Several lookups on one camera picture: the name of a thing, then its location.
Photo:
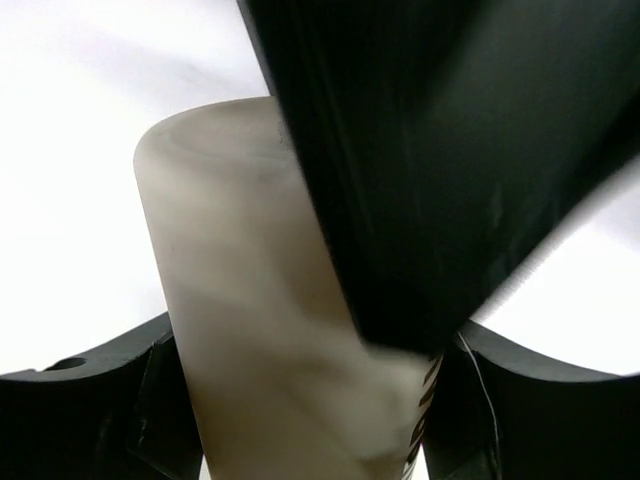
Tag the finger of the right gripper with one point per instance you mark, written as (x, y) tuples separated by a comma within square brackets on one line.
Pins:
[(443, 141)]

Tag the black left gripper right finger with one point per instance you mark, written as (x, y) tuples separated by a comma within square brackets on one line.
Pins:
[(501, 411)]

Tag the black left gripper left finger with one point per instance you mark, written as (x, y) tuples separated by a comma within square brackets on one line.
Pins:
[(118, 411)]

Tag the cream Murrayle bottle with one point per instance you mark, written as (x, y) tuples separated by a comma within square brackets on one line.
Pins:
[(280, 383)]

